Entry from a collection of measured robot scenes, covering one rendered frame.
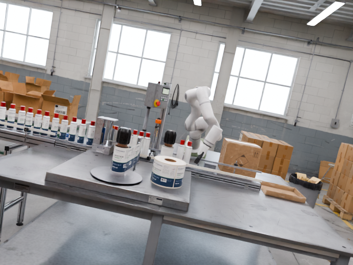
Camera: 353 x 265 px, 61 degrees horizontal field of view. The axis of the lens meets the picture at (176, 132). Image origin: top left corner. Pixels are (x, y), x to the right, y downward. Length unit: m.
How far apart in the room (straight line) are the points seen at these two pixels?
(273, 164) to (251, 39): 3.46
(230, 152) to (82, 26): 6.70
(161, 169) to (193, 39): 6.32
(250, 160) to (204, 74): 5.33
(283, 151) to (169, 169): 4.12
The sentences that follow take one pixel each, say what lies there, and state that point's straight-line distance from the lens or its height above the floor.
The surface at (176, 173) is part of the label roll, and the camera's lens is 1.81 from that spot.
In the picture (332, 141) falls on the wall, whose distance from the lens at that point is 8.37.
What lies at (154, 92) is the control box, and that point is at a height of 1.40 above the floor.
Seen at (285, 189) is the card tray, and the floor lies 0.84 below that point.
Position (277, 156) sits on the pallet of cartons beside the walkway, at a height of 0.66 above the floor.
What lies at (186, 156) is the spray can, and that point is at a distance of 2.37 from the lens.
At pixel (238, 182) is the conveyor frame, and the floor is 0.86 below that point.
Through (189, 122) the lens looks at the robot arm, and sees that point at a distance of 2.82.
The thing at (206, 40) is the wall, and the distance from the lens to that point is 7.90.
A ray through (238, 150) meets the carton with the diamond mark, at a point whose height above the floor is 1.07.
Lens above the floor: 1.45
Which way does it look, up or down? 8 degrees down
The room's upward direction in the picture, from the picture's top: 12 degrees clockwise
